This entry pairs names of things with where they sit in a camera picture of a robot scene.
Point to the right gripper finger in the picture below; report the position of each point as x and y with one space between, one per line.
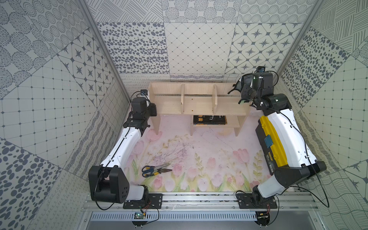
237 87
243 101

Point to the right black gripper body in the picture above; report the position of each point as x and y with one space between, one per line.
249 93

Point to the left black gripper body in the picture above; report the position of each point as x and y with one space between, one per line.
152 109

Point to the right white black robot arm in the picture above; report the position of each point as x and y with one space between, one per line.
289 159

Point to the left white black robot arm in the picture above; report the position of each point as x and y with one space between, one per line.
108 182

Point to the light wooden bookshelf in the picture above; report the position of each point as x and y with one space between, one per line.
198 98

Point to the black book on lower shelf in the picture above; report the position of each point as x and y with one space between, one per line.
209 120

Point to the yellow black toolbox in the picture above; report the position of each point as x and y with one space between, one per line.
272 147

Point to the pink floral table mat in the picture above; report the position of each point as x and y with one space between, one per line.
202 159

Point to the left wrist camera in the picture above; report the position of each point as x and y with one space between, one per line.
144 92

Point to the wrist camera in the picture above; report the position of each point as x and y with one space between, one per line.
260 69
144 92

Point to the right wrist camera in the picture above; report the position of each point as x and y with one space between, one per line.
260 69

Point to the blue handled scissors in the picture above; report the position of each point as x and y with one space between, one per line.
148 171

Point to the aluminium mounting rail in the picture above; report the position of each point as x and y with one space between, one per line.
226 201

